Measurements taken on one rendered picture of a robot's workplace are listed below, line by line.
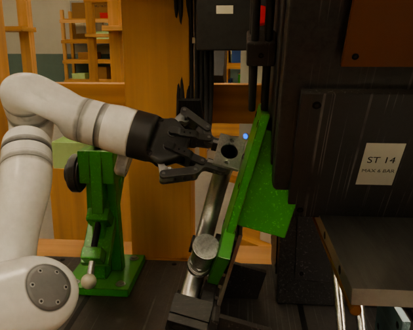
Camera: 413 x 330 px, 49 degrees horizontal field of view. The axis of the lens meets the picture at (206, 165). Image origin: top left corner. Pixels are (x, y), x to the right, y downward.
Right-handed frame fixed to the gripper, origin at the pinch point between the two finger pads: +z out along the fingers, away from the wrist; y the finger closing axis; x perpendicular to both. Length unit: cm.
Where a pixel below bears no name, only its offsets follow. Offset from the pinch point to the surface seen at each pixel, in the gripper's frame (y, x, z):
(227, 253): -15.7, -2.5, 4.0
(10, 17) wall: 680, 771, -560
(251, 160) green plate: -5.0, -9.7, 3.7
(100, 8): 723, 709, -346
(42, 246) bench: -8, 51, -36
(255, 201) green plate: -8.3, -4.8, 6.0
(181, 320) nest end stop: -23.5, 8.2, 0.5
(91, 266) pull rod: -16.0, 23.1, -17.5
